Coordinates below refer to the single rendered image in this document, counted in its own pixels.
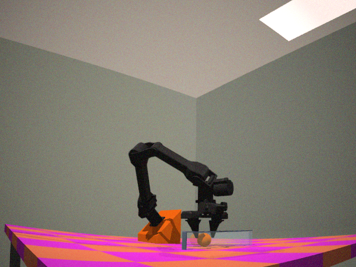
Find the clear low glass wall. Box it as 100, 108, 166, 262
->
187, 231, 253, 250

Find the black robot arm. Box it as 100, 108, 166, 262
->
129, 142, 234, 227

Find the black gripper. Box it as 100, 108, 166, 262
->
181, 196, 228, 231

